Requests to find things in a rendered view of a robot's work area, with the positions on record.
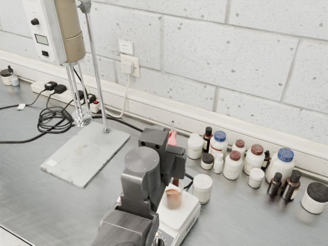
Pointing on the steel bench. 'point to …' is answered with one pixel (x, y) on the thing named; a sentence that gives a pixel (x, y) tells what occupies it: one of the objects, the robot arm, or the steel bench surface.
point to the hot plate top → (170, 220)
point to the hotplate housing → (178, 235)
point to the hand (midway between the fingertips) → (172, 134)
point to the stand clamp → (84, 6)
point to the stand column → (96, 71)
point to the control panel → (168, 239)
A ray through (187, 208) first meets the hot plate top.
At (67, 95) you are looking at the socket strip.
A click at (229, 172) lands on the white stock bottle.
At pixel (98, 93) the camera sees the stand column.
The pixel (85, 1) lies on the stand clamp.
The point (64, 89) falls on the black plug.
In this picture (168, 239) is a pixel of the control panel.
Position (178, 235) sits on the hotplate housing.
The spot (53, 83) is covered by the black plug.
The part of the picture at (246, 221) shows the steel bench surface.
